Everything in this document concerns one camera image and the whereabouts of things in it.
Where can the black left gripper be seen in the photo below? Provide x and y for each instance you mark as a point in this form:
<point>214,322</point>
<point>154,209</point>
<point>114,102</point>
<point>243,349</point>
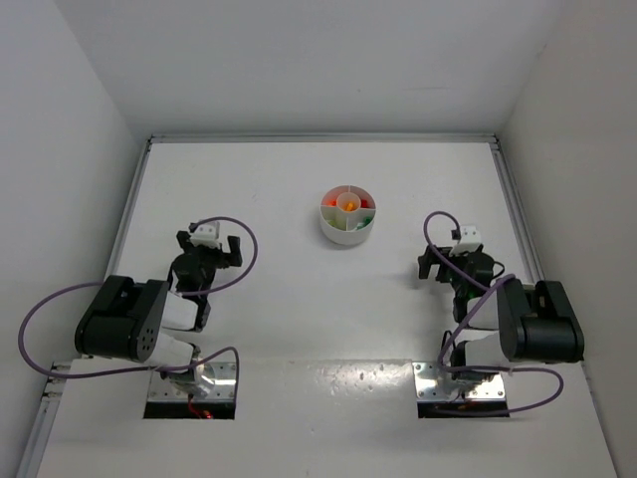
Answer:
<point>207,252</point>

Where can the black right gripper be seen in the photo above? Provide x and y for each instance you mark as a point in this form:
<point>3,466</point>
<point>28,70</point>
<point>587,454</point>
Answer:
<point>449,258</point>

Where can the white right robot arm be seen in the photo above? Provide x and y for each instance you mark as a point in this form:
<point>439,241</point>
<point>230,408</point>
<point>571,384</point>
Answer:
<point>524,322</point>

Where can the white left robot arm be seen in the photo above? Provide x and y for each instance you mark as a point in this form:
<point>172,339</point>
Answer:
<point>131,320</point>

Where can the green legos in container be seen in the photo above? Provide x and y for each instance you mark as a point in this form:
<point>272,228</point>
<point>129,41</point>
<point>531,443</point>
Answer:
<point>364,222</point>

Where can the orange legos in container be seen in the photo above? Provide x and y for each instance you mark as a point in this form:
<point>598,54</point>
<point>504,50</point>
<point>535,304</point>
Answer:
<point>328,201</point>

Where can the white divided round container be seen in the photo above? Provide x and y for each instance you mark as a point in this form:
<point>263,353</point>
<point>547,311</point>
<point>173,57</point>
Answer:
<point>339,225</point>

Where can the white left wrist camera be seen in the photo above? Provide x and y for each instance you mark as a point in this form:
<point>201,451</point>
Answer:
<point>206,235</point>

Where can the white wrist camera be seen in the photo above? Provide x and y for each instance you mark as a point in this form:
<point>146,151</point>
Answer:
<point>206,235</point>
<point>468,239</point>

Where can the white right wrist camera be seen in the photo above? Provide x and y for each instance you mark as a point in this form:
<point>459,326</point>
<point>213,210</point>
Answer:
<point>468,239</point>

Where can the aluminium frame rail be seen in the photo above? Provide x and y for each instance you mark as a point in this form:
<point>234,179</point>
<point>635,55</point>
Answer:
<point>513,199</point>

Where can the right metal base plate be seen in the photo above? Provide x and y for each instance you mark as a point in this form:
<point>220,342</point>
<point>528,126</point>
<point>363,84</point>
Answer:
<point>433,385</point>

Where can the metal base plate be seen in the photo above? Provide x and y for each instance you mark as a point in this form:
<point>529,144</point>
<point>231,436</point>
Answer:
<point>433,385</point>
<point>213,382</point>

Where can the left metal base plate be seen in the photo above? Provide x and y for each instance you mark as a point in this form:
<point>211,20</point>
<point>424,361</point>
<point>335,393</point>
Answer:
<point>213,382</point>

